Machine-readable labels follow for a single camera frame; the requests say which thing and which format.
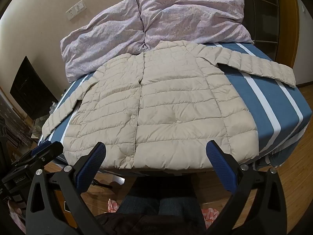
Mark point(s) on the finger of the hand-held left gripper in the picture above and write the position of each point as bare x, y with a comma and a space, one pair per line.
46, 148

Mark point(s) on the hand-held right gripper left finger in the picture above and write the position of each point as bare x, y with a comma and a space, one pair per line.
91, 160

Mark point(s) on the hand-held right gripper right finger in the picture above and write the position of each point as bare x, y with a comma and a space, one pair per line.
220, 166

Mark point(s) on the beige puffer jacket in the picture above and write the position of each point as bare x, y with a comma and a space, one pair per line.
159, 102

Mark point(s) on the cluttered bedside table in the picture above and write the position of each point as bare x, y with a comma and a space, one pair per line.
41, 122

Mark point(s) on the pink slipper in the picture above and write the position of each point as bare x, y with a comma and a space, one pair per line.
211, 214
113, 205

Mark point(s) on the black flat screen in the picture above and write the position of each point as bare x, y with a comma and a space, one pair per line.
29, 88

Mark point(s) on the person's jeans legs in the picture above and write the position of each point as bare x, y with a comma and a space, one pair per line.
171, 205

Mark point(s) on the blue white striped bed sheet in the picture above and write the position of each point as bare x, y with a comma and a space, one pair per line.
256, 90

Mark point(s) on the person's dark jacket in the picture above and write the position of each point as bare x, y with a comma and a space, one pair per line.
151, 226

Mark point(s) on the lilac floral duvet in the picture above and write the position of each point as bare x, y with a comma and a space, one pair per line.
171, 22

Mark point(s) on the dark glass panel door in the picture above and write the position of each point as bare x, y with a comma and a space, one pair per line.
256, 12

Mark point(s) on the white wall socket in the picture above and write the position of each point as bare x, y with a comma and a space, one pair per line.
71, 14

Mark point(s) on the white wall switch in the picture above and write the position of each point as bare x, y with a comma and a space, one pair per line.
79, 6

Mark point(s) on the wooden door post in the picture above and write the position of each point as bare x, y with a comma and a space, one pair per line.
291, 29

